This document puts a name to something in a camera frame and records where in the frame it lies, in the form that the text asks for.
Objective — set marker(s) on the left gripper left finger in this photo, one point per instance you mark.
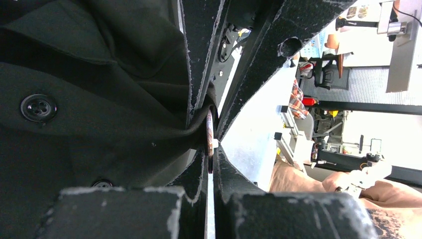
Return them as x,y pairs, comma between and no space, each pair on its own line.
175,211

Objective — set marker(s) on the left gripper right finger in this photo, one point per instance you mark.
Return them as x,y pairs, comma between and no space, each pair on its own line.
244,211

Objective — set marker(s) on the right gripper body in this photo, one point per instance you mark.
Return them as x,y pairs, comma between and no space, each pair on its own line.
232,35

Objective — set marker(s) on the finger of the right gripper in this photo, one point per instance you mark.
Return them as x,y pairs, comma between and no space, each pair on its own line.
281,29
202,22

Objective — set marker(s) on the round silver brooch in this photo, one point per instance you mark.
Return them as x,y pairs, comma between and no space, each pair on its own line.
212,142

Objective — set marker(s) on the black shirt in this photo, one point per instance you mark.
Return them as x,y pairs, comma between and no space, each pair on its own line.
91,91

